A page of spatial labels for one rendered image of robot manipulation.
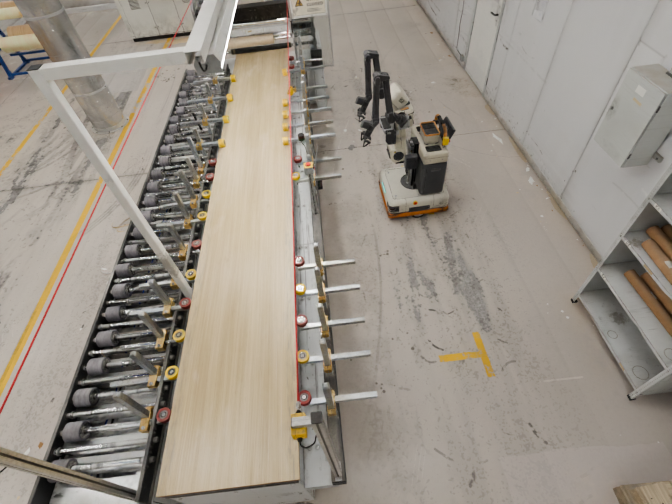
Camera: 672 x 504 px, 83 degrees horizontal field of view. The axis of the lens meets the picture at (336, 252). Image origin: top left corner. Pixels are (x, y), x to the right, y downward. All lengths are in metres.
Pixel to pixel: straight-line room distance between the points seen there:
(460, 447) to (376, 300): 1.37
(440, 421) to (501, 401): 0.50
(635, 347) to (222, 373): 3.09
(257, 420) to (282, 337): 0.51
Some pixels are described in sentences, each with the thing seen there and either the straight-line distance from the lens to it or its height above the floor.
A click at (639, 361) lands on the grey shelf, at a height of 0.14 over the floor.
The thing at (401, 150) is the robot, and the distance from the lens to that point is 3.90.
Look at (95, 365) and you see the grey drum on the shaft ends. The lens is 2.96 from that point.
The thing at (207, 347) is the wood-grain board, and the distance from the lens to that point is 2.59.
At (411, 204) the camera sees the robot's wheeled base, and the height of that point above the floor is 0.23.
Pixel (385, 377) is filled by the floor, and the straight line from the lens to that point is 3.27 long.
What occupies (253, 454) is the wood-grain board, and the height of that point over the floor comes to 0.90.
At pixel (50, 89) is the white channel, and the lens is 2.06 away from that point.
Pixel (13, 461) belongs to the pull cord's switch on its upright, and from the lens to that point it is 1.88.
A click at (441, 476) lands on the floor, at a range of 3.12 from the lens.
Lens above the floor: 3.05
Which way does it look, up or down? 50 degrees down
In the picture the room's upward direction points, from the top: 7 degrees counter-clockwise
